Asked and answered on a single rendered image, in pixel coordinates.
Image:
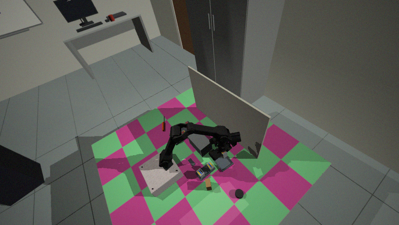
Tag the brown rectangular block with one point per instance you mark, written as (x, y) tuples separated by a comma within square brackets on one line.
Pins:
[(208, 184)]

